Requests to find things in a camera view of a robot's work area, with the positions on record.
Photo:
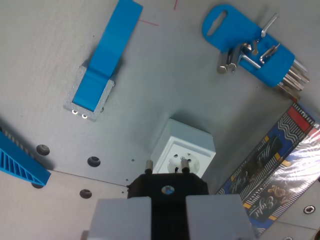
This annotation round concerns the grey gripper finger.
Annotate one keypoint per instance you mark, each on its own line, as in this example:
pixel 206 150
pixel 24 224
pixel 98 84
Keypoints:
pixel 215 220
pixel 120 220

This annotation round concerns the black two-pin power plug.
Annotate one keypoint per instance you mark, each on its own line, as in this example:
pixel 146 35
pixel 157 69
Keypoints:
pixel 170 197

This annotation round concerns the dark chocolate mint box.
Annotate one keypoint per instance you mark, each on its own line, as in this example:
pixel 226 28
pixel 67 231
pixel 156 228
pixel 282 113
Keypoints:
pixel 270 170

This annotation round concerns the black countersunk table screw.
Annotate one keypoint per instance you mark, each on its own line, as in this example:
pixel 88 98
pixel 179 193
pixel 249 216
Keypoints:
pixel 309 209

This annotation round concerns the blue ribbed plastic part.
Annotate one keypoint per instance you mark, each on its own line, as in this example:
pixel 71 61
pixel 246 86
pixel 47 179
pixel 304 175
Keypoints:
pixel 17 162

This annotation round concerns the large silver hex key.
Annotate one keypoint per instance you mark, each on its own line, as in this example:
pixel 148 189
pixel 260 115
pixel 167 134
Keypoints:
pixel 232 66

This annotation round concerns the largest silver hex key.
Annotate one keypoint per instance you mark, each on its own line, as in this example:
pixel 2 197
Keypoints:
pixel 222 65

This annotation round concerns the medium silver hex key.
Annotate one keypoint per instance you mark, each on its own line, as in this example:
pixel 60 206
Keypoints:
pixel 250 61

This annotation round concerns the blue flat plastic bar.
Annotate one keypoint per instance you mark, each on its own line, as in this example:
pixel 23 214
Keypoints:
pixel 110 50

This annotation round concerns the small silver hex key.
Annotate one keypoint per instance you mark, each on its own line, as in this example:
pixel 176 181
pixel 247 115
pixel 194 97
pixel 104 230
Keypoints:
pixel 268 53

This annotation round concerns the tiny silver hex key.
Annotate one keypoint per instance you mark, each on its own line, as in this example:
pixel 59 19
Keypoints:
pixel 255 48

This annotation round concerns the blue hex key holder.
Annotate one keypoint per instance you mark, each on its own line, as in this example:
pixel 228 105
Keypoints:
pixel 232 30

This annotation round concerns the thin silver hex key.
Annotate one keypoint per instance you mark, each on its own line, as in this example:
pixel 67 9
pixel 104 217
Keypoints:
pixel 268 25

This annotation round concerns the white wall socket box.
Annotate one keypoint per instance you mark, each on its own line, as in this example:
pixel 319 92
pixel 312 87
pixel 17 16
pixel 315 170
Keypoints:
pixel 185 142

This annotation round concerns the grey rectangular frame holder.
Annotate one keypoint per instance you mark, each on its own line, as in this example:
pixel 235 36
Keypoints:
pixel 75 90

